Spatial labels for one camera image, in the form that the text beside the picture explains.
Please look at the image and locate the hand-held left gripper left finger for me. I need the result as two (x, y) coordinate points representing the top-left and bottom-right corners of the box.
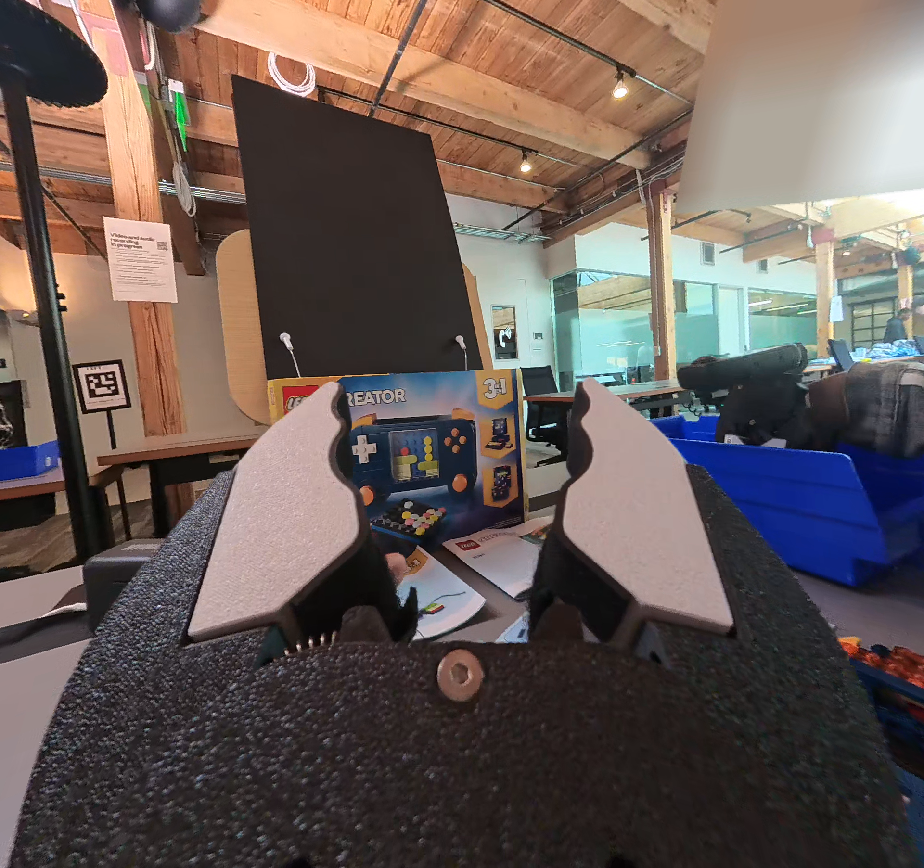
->
(186, 380), (364, 645)

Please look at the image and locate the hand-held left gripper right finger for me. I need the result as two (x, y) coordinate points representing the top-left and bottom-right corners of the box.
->
(558, 376), (737, 636)

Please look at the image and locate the blue orange toy brick model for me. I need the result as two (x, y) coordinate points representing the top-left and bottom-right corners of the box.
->
(836, 636), (924, 746)

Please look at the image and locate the person's right hand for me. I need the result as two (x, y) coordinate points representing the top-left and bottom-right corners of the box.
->
(807, 376), (856, 447)

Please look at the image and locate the wooden table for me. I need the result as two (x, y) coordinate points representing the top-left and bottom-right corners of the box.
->
(525, 381), (684, 443)
(96, 434), (267, 523)

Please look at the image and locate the wooden pillar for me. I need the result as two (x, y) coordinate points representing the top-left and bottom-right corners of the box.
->
(647, 193), (677, 382)
(58, 0), (190, 437)

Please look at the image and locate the blue plastic bin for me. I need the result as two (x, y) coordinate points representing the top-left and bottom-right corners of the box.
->
(648, 413), (924, 589)

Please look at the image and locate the booklet with arcade machine cover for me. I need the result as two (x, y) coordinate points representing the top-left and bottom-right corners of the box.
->
(440, 518), (554, 602)

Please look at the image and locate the toy brick set box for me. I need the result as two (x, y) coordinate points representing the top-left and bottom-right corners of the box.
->
(266, 368), (530, 553)

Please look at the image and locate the black office chair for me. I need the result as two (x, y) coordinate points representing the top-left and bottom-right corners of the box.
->
(518, 366), (562, 445)

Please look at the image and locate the dark grey box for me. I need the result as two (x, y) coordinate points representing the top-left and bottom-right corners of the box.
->
(81, 538), (172, 632)

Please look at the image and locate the booklet with toy computer cover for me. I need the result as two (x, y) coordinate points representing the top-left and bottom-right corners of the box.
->
(388, 545), (487, 643)

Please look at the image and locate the pale wooden board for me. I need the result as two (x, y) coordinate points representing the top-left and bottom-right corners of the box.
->
(214, 228), (495, 426)

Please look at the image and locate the black white marker sign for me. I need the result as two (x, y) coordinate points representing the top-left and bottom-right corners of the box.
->
(71, 358), (133, 450)

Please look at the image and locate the small blue storage bin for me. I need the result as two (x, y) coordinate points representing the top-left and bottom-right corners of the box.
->
(0, 439), (63, 484)

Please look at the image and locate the white paper notice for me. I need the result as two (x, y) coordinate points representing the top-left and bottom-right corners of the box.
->
(103, 216), (179, 305)

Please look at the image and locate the large black board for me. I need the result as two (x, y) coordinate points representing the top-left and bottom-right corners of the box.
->
(231, 74), (482, 383)

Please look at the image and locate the black floor lamp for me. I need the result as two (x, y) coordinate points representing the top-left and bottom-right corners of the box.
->
(0, 0), (109, 562)

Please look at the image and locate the small wall panel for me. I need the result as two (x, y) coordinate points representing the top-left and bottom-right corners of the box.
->
(491, 304), (519, 362)

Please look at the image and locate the white cable coil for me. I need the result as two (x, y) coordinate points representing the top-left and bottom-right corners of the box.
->
(266, 51), (319, 98)

